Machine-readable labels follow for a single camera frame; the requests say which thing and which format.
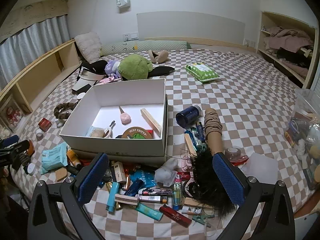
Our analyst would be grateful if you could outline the green bolster pillow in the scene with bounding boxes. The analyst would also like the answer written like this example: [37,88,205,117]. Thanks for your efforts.
[101,41,192,56]

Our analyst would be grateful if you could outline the cardboard tube with twine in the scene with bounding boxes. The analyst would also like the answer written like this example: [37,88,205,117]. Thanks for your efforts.
[204,108,223,156]

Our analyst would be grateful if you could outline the small red box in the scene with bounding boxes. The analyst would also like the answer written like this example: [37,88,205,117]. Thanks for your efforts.
[38,117,52,132]

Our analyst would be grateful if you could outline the clear plastic bag of sundries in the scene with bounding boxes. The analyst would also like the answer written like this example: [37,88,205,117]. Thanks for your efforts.
[284,88,320,191]

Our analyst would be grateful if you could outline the green plush toy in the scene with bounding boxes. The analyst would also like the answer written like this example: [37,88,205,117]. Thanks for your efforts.
[118,54,154,81]

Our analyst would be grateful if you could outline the blue foil pouch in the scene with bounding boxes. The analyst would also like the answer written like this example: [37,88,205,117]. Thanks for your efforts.
[129,169,158,188]

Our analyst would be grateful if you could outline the orange tube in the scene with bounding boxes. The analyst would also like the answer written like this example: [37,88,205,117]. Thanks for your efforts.
[67,149,82,168]

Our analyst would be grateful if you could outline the silver mini harmonica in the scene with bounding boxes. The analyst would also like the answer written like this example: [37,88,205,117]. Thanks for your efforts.
[114,194,140,206]

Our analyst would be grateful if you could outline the pile of assorted lighters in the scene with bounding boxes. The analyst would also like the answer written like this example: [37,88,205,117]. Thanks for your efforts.
[98,160,218,228]

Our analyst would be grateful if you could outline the green and white lighter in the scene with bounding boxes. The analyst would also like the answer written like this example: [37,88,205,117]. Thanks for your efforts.
[190,127,202,148]

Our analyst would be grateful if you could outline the black cloth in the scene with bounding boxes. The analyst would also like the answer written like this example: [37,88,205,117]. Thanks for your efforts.
[149,66,176,78]

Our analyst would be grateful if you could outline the green wet wipes pack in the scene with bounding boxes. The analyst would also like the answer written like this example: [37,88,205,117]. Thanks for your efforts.
[185,63,221,83]

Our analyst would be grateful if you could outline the checkered bed sheet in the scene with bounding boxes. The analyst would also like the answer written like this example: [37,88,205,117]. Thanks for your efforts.
[10,49,317,240]

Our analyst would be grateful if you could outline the flat wooden stick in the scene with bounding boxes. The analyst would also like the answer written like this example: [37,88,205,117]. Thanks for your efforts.
[184,133,198,158]

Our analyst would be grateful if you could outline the blue lighter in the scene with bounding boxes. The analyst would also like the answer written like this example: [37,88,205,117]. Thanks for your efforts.
[196,121,207,142]

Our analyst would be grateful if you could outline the beige powder puff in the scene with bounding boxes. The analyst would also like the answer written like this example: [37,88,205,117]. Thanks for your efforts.
[86,126,106,138]

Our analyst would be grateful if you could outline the white and black clipper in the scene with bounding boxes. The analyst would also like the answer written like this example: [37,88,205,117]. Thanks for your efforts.
[103,121,116,138]

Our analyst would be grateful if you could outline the grey curtain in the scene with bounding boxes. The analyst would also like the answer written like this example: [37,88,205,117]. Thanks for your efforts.
[0,14,71,88]

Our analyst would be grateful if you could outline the beige plush toy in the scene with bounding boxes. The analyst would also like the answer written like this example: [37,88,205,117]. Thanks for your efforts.
[148,49,169,64]

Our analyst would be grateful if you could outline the purple plush toy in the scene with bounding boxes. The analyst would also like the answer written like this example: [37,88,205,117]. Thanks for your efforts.
[104,60,123,77]

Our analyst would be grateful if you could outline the translucent plastic box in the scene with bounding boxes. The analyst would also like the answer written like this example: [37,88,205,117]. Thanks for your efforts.
[244,152,278,181]

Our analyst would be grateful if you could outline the dolls in display case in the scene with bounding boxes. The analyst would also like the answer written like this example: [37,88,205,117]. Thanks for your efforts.
[4,105,25,128]

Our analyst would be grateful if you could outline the black cap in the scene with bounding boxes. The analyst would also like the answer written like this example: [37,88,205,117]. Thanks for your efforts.
[81,60,107,75]

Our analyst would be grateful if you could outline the light blue wipes pack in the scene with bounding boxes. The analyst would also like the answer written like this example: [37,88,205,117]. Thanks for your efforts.
[41,142,69,175]

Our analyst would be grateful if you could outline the pile of clothes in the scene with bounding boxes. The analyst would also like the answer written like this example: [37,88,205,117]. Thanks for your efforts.
[264,26,315,78]

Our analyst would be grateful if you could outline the black round tin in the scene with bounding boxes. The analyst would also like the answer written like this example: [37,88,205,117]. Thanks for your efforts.
[182,180,198,198]

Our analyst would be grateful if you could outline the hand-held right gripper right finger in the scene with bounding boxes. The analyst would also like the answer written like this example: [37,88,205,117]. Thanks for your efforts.
[212,152,296,240]

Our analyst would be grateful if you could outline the black paper bag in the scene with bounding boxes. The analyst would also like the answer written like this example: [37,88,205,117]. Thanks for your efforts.
[72,81,92,93]

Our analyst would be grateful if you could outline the brown tape roll in wrapper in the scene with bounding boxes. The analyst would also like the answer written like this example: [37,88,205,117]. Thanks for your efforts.
[224,147,249,166]

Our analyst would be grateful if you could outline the brown plush toy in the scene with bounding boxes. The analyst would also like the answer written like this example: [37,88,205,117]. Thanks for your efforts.
[54,102,78,121]

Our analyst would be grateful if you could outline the white cardboard box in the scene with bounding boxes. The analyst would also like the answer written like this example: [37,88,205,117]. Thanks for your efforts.
[59,78,168,166]

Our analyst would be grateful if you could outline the wooden closet shelf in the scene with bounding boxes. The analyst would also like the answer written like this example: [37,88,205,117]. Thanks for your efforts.
[257,11,317,88]

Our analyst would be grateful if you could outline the round printed coaster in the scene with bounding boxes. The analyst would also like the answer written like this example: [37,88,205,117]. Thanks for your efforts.
[122,127,154,140]

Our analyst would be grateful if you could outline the white headboard panel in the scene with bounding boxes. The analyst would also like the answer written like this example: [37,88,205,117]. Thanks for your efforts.
[137,11,246,46]

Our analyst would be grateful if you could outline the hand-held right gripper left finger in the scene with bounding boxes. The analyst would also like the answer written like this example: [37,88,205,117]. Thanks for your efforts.
[27,152,109,240]

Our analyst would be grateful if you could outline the wooden bedside shelf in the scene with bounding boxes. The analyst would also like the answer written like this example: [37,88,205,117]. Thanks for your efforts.
[0,39,82,131]

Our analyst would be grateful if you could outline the white visor cap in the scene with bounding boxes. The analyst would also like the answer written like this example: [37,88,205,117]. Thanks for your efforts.
[72,68,107,92]

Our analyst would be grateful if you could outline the black feather tuft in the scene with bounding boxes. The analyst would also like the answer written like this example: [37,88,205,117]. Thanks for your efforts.
[186,151,238,219]

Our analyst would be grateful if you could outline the green clothespin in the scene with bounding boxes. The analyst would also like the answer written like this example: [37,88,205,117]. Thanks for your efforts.
[192,213,216,225]

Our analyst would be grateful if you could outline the white fluffy pillow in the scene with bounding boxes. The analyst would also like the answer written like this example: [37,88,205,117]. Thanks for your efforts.
[74,32,102,62]

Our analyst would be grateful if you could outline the dark blue plastic jar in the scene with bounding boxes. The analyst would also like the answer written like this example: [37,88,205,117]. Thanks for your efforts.
[176,105,202,128]

